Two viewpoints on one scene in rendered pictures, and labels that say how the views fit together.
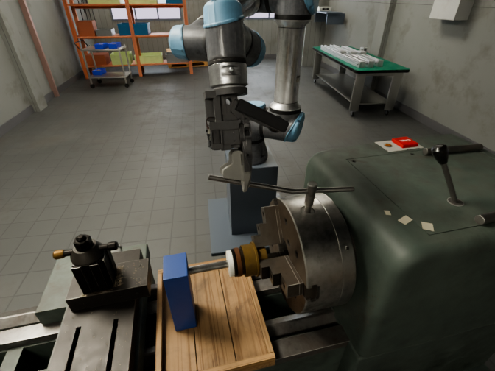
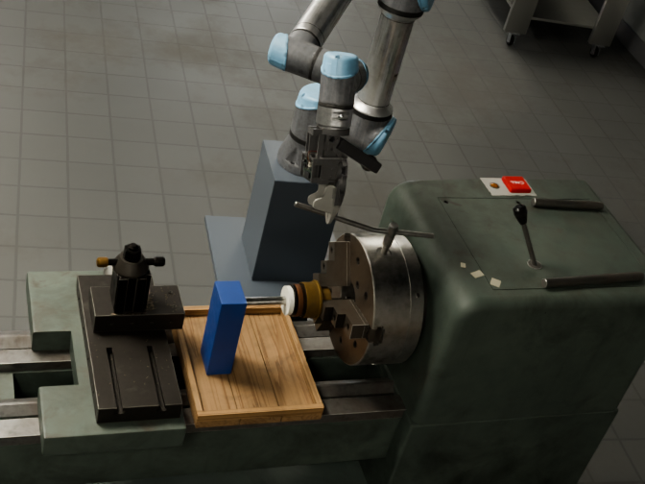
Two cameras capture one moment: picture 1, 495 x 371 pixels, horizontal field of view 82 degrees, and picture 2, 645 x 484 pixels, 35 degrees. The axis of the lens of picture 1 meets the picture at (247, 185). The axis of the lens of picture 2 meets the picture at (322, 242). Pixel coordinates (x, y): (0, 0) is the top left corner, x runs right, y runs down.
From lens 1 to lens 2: 160 cm
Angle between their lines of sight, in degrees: 11
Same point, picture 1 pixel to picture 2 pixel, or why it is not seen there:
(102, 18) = not seen: outside the picture
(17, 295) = not seen: outside the picture
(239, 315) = (280, 369)
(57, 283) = (44, 303)
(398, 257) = (461, 304)
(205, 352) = (245, 397)
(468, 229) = (531, 290)
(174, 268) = (230, 295)
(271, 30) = not seen: outside the picture
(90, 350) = (131, 369)
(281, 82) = (372, 79)
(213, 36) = (330, 85)
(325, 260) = (394, 303)
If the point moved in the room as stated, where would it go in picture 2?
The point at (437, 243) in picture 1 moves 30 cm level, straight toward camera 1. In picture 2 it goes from (497, 297) to (422, 355)
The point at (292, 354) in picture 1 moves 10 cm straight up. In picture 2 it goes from (341, 413) to (350, 383)
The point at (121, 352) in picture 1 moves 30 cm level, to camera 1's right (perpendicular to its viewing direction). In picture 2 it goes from (167, 375) to (299, 390)
